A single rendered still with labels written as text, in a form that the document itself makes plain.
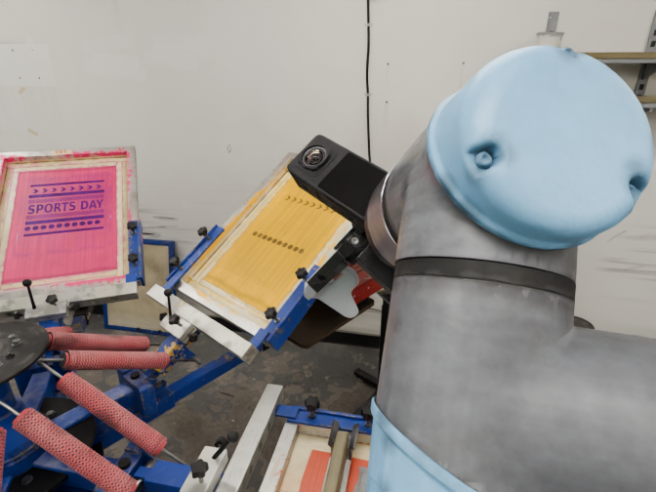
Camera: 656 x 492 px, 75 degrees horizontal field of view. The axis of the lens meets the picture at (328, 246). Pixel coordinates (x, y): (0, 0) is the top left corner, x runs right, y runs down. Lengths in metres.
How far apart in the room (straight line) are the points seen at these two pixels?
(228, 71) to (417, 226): 2.72
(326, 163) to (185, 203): 2.85
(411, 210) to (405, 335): 0.05
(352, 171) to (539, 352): 0.22
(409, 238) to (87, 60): 3.25
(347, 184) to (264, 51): 2.47
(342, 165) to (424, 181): 0.18
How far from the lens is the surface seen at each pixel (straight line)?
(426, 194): 0.18
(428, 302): 0.17
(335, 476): 1.12
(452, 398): 0.17
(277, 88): 2.77
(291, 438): 1.29
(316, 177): 0.36
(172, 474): 1.20
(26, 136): 3.83
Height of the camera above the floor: 1.93
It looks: 23 degrees down
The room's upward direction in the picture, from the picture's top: straight up
